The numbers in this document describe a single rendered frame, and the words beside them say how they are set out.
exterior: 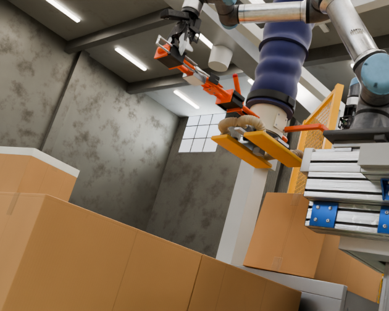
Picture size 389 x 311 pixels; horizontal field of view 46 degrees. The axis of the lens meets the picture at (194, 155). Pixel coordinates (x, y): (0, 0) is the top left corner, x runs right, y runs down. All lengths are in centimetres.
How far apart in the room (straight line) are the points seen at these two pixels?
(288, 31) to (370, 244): 108
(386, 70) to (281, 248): 103
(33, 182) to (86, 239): 187
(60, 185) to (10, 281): 207
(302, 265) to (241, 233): 132
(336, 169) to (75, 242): 85
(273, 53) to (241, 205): 154
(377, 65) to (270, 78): 67
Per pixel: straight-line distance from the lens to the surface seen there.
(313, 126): 201
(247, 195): 345
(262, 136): 188
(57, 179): 329
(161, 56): 174
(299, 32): 227
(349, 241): 165
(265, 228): 234
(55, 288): 133
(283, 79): 212
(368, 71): 156
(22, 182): 314
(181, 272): 156
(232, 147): 209
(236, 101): 192
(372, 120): 163
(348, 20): 169
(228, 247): 341
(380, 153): 142
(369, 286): 255
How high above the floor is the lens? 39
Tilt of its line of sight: 17 degrees up
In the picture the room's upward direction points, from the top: 16 degrees clockwise
